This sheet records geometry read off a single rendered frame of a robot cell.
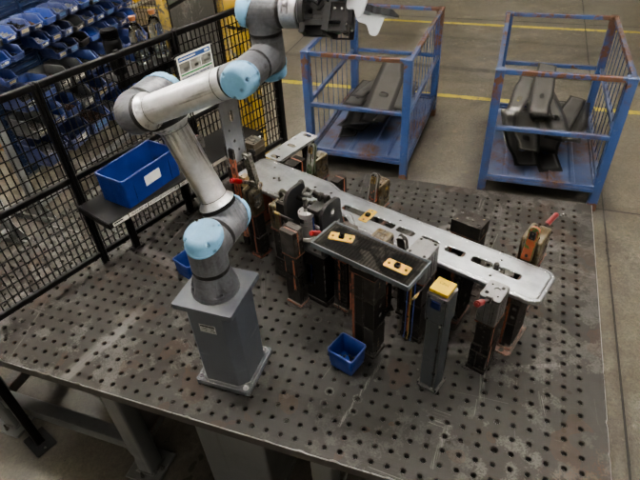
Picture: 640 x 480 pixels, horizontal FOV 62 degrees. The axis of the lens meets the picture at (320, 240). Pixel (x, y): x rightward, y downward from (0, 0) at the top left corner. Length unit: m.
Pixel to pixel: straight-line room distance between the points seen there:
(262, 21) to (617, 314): 2.65
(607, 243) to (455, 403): 2.20
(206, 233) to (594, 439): 1.34
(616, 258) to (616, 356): 0.80
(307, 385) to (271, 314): 0.37
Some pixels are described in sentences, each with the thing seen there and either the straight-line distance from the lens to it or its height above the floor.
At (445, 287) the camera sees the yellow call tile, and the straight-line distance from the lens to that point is 1.58.
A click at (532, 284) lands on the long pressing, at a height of 1.00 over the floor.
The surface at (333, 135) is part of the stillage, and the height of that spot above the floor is 0.16.
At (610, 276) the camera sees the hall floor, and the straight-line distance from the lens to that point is 3.60.
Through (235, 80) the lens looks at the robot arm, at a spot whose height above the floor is 1.82.
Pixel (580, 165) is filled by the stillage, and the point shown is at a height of 0.16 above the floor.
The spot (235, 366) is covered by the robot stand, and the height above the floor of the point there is 0.83.
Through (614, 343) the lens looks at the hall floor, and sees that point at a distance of 3.22.
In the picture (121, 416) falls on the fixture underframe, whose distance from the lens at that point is 2.30.
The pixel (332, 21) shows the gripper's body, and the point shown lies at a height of 1.90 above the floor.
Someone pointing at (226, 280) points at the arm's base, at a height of 1.17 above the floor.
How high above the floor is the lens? 2.26
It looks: 39 degrees down
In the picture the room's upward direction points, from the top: 4 degrees counter-clockwise
